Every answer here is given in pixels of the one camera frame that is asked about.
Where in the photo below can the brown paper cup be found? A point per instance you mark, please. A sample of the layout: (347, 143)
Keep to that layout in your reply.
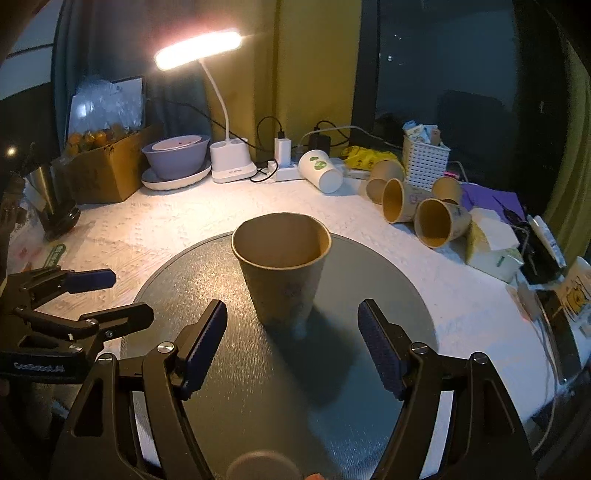
(277, 286)
(388, 170)
(392, 198)
(455, 217)
(448, 189)

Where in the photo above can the white plastic basket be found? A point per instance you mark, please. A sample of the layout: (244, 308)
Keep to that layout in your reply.
(425, 157)

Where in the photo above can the white desk lamp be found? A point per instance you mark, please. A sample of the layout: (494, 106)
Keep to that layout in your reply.
(233, 159)

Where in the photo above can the steel kettle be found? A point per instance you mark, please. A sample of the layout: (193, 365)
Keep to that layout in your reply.
(46, 194)

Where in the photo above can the yellow tissue box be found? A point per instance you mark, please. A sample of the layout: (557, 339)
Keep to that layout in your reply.
(489, 263)

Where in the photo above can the purple bowl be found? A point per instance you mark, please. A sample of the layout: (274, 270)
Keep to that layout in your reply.
(175, 160)

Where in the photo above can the yellow packet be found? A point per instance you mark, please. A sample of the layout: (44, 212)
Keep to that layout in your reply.
(364, 157)

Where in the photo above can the purple cloth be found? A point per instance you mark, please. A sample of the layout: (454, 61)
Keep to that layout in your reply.
(489, 196)

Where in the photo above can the yellow curtain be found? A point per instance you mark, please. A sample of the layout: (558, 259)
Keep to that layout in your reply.
(277, 69)

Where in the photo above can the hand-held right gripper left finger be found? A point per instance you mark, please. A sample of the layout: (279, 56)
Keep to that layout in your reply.
(207, 341)

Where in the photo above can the white charger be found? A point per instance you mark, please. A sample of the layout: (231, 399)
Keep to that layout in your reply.
(282, 150)

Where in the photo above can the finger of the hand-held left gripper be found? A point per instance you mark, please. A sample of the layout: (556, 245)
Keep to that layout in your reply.
(92, 279)
(127, 316)

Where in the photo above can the cardboard box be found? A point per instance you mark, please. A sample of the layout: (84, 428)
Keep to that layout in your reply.
(106, 175)

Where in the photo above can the black charger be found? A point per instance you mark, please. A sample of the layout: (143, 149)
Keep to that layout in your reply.
(319, 143)

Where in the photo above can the clear plastic bag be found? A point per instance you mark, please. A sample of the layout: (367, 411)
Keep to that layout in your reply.
(101, 106)

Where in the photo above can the yellow cartoon box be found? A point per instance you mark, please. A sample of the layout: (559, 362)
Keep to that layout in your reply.
(577, 286)

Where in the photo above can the white plate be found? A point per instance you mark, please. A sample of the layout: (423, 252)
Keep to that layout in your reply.
(175, 184)

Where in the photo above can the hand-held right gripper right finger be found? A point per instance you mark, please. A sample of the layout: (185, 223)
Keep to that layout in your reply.
(378, 346)

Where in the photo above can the pile of oranges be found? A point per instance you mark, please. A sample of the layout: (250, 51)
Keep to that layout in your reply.
(87, 138)

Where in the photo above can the bunch of small packets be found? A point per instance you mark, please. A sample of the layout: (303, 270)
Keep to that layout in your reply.
(418, 131)

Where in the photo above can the white cup with green print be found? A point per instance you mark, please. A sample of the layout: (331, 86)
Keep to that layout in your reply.
(323, 173)

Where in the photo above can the white packet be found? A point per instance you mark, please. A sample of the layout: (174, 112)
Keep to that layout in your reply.
(549, 244)

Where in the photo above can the white power strip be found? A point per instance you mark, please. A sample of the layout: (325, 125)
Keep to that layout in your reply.
(288, 173)

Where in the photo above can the round grey glass turntable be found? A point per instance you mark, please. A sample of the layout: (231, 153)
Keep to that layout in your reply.
(184, 277)

